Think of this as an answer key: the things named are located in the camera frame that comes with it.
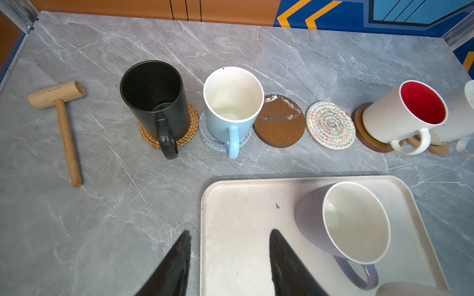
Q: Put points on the cork paw print coaster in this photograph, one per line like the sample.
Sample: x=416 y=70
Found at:
x=433 y=148

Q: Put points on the woven rattan round coaster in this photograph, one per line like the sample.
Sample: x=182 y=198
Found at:
x=194 y=126

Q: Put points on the dark brown round wooden coaster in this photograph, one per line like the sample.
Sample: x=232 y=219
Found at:
x=362 y=134

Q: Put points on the clear glass round coaster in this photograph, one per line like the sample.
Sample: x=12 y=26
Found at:
x=209 y=138

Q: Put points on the purple mug white inside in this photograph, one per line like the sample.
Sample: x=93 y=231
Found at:
x=348 y=221

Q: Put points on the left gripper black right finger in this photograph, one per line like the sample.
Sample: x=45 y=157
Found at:
x=289 y=275

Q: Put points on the small wooden mallet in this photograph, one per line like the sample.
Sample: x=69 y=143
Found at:
x=57 y=96

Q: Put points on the aluminium corner post right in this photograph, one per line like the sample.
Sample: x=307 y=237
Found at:
x=460 y=33

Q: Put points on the aluminium corner post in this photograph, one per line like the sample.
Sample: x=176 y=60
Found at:
x=21 y=12
x=460 y=33

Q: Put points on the beige serving tray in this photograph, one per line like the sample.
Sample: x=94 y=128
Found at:
x=238 y=216

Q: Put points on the light blue mug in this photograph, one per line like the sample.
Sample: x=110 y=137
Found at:
x=234 y=98

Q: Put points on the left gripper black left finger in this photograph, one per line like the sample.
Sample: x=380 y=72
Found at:
x=171 y=277

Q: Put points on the red mug white handle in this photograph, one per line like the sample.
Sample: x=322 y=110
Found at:
x=404 y=117

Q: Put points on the black mug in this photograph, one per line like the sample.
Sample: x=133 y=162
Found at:
x=154 y=92

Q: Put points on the glossy brown round coaster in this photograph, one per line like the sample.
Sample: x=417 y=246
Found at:
x=280 y=123

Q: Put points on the white woven round coaster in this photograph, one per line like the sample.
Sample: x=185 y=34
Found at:
x=330 y=125

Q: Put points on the aluminium corner post left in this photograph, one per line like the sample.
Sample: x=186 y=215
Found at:
x=21 y=12

